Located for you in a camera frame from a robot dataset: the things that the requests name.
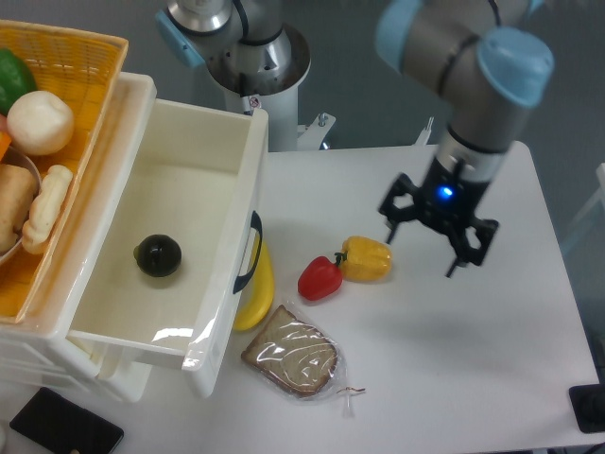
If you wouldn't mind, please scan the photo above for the black device at edge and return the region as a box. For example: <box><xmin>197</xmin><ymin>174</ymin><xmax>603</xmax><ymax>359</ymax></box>
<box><xmin>568</xmin><ymin>384</ymin><xmax>604</xmax><ymax>433</ymax></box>

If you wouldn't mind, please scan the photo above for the yellow bell pepper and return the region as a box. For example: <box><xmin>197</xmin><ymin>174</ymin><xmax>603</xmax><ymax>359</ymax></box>
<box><xmin>335</xmin><ymin>236</ymin><xmax>392</xmax><ymax>282</ymax></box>

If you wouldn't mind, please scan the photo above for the white drawer cabinet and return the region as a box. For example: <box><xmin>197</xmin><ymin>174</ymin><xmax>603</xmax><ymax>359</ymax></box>
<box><xmin>1</xmin><ymin>72</ymin><xmax>157</xmax><ymax>402</ymax></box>

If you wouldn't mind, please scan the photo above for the tan potato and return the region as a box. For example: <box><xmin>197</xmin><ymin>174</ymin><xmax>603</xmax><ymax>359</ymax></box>
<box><xmin>0</xmin><ymin>164</ymin><xmax>38</xmax><ymax>254</ymax></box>

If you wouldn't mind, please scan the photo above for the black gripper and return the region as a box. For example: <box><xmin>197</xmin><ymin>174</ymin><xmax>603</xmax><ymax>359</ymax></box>
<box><xmin>378</xmin><ymin>158</ymin><xmax>499</xmax><ymax>278</ymax></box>

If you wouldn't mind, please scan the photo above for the red bell pepper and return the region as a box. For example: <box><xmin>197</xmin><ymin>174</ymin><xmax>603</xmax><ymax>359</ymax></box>
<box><xmin>298</xmin><ymin>256</ymin><xmax>343</xmax><ymax>302</ymax></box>

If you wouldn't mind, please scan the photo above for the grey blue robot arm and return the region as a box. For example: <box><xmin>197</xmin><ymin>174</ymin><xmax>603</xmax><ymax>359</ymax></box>
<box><xmin>375</xmin><ymin>1</ymin><xmax>554</xmax><ymax>270</ymax></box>

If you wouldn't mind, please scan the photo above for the white round bun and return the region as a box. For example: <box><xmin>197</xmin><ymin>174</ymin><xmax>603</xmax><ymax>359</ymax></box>
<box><xmin>7</xmin><ymin>91</ymin><xmax>75</xmax><ymax>156</ymax></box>

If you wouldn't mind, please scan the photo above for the green pepper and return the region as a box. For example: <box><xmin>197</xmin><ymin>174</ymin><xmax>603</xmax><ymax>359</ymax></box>
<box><xmin>0</xmin><ymin>48</ymin><xmax>38</xmax><ymax>116</ymax></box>

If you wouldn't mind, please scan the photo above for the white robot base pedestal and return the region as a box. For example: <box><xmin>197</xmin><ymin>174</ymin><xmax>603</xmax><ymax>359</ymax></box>
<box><xmin>155</xmin><ymin>0</ymin><xmax>336</xmax><ymax>151</ymax></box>

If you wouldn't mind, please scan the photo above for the white upper drawer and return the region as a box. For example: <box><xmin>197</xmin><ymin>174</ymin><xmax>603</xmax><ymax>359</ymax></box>
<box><xmin>70</xmin><ymin>100</ymin><xmax>268</xmax><ymax>397</ymax></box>

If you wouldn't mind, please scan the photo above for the bagged bread slice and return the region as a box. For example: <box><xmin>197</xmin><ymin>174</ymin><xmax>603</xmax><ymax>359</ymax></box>
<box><xmin>240</xmin><ymin>303</ymin><xmax>366</xmax><ymax>418</ymax></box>

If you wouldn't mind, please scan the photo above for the dark drawer handle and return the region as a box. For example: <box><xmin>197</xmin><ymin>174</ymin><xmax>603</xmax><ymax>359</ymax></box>
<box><xmin>233</xmin><ymin>210</ymin><xmax>264</xmax><ymax>294</ymax></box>

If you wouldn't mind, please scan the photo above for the dark purple mangosteen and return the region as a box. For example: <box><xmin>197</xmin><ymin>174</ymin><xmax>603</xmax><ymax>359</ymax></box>
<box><xmin>133</xmin><ymin>234</ymin><xmax>182</xmax><ymax>277</ymax></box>

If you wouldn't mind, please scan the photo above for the yellow banana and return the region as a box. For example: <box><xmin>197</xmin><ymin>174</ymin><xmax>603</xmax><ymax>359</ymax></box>
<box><xmin>233</xmin><ymin>238</ymin><xmax>275</xmax><ymax>332</ymax></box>

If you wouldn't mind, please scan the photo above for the black phone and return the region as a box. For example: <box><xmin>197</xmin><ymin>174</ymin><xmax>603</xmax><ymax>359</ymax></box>
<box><xmin>9</xmin><ymin>388</ymin><xmax>125</xmax><ymax>454</ymax></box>

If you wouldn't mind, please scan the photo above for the orange wicker basket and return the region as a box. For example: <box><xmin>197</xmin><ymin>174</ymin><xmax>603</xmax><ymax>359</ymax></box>
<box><xmin>1</xmin><ymin>20</ymin><xmax>128</xmax><ymax>323</ymax></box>

